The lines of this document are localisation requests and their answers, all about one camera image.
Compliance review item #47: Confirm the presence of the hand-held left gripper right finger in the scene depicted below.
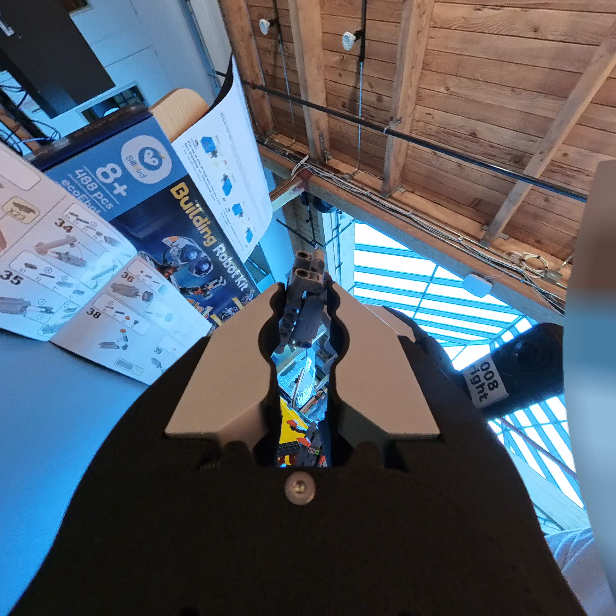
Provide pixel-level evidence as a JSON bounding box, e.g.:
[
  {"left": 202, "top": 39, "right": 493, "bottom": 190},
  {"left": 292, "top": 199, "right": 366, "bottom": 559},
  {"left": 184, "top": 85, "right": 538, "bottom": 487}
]
[{"left": 326, "top": 282, "right": 442, "bottom": 468}]

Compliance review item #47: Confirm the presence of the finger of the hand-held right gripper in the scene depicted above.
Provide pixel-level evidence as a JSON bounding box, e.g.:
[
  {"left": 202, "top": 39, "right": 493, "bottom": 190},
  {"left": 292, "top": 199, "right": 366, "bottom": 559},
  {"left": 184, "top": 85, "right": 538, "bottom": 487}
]
[{"left": 362, "top": 303, "right": 416, "bottom": 341}]

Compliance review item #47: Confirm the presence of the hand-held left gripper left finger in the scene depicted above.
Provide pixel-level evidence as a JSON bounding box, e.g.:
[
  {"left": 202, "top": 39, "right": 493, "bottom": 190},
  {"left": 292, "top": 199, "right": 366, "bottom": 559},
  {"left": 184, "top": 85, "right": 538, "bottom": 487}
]
[{"left": 165, "top": 282, "right": 287, "bottom": 466}]

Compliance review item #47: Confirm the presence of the grey brick assembly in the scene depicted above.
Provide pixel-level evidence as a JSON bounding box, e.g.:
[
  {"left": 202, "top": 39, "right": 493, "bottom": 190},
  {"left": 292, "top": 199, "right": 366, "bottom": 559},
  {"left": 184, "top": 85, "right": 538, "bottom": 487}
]
[{"left": 277, "top": 250, "right": 338, "bottom": 348}]

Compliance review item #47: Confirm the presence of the skylight window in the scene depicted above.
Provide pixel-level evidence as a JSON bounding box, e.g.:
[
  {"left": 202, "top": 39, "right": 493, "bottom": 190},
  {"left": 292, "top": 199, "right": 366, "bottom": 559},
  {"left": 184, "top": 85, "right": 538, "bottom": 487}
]
[{"left": 351, "top": 221, "right": 585, "bottom": 511}]

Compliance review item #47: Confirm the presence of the yellow plastic bin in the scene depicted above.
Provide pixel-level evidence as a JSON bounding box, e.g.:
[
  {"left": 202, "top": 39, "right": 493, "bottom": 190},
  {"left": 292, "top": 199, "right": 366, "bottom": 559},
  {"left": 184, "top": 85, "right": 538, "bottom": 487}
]
[{"left": 279, "top": 395, "right": 318, "bottom": 465}]

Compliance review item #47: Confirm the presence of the grey and orange robot model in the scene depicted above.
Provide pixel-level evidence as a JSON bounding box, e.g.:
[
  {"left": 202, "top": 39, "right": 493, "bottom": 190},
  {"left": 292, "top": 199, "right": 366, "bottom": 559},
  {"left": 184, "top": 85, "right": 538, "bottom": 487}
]
[{"left": 284, "top": 419, "right": 329, "bottom": 467}]

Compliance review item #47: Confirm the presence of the blue robot kit box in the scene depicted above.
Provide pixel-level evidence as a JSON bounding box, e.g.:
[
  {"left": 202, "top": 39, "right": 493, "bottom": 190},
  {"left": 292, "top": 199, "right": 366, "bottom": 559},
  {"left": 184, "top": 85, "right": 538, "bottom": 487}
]
[{"left": 26, "top": 105, "right": 263, "bottom": 338}]

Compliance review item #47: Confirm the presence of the white instruction booklet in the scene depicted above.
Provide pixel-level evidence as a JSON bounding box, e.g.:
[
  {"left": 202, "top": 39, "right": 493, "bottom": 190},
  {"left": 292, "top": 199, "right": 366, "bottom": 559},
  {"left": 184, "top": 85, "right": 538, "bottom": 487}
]
[{"left": 0, "top": 142, "right": 213, "bottom": 386}]

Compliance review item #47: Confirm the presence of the wooden chair back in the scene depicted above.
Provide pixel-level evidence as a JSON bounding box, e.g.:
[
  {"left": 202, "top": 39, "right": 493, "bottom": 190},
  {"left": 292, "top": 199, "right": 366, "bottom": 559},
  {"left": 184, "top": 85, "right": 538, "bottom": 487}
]
[{"left": 149, "top": 88, "right": 211, "bottom": 143}]

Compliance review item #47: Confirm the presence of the black monitor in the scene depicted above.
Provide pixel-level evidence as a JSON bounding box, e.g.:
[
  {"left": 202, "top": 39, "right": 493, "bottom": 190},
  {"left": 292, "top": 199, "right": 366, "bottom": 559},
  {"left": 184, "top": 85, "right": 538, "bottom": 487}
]
[{"left": 0, "top": 0, "right": 116, "bottom": 119}]

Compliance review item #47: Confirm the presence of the beige cable coil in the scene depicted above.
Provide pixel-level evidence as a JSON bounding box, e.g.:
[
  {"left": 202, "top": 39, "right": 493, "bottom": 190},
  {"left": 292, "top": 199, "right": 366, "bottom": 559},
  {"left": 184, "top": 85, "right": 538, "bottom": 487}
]
[{"left": 505, "top": 250, "right": 564, "bottom": 285}]

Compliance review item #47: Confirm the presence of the black ceiling rail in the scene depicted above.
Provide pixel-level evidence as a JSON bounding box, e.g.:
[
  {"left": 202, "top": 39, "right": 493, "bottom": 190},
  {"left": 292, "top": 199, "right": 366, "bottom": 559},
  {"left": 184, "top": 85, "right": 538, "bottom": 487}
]
[{"left": 217, "top": 70, "right": 589, "bottom": 203}]

